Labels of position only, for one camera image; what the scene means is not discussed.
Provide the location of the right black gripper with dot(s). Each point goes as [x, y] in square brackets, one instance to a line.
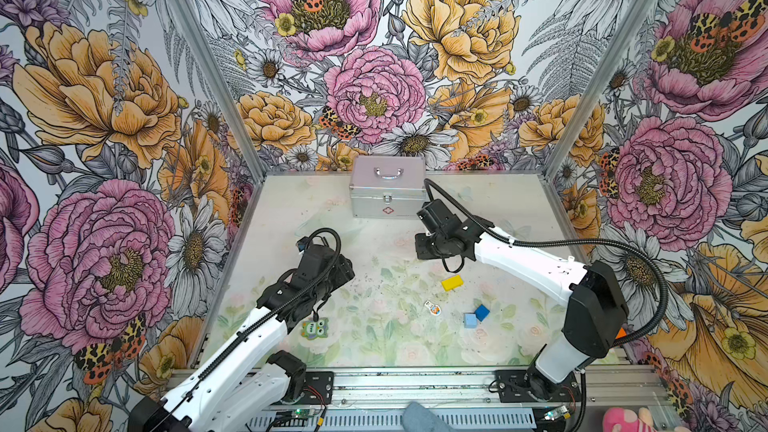
[422, 250]

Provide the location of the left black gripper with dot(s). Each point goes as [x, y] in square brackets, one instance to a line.
[342, 273]

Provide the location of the yellow wood block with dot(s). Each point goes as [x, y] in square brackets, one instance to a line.
[452, 283]

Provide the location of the dark blue wood cube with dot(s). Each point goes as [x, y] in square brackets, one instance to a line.
[481, 313]

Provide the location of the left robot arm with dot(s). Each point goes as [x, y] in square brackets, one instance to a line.
[248, 374]

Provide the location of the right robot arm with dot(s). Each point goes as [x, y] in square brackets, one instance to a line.
[595, 309]

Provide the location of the owl sticker toy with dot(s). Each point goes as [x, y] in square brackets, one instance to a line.
[315, 329]

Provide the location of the small orange white toy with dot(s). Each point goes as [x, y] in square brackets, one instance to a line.
[433, 309]

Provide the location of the silver first aid case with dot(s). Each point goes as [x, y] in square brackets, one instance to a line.
[387, 187]

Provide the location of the light blue wood cube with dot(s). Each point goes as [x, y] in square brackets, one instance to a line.
[470, 320]

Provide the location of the grey blue cloth object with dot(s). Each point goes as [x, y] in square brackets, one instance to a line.
[417, 418]

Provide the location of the pink plush toy right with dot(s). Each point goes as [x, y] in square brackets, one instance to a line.
[626, 420]

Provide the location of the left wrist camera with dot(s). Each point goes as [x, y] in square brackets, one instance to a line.
[303, 243]

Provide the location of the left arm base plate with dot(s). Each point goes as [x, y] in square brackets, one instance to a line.
[318, 388]

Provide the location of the aluminium front rail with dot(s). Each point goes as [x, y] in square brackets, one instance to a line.
[373, 399]

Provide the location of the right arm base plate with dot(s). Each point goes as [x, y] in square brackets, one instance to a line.
[524, 386]

